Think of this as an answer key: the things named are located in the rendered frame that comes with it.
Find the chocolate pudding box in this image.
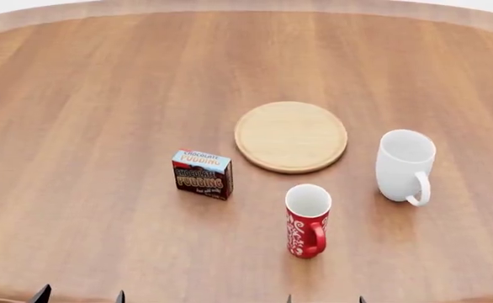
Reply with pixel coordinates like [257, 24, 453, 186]
[171, 149, 235, 201]

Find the red patterned mug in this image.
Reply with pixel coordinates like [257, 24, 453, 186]
[284, 183, 332, 260]

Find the round wooden plate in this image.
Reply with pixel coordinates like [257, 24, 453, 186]
[234, 100, 349, 174]

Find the white ceramic mug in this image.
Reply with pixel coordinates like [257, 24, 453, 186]
[374, 128, 437, 207]

